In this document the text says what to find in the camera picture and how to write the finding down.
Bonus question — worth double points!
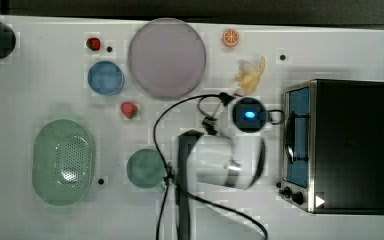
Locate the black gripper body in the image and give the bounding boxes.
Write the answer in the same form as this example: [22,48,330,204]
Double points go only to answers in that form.
[231,97,267,133]

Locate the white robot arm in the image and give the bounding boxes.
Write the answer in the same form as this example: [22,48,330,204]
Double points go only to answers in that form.
[175,97,268,240]

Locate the green oval strainer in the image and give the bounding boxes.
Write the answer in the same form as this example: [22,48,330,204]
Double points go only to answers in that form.
[32,119,94,206]

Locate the peeled banana toy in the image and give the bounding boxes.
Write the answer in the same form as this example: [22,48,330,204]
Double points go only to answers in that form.
[235,57,266,95]

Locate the orange slice toy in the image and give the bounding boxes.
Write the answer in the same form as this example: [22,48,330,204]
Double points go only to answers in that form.
[222,29,240,47]

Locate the silver toaster oven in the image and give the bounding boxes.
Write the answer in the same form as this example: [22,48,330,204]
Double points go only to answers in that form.
[277,79,384,215]

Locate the large grey round plate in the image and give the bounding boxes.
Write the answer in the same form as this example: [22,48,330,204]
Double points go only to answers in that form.
[128,18,206,99]

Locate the green mug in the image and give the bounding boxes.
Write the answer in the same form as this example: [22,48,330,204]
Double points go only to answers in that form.
[126,149,166,192]

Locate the pink strawberry toy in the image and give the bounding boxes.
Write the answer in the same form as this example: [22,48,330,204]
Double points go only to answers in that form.
[120,102,138,119]

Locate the small blue bowl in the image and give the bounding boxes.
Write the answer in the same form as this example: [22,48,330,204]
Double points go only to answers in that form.
[87,61,125,96]

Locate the dark red strawberry toy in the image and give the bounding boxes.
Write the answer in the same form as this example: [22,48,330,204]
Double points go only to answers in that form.
[86,37,101,51]

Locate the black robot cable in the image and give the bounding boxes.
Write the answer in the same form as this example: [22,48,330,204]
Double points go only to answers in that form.
[153,92,286,240]

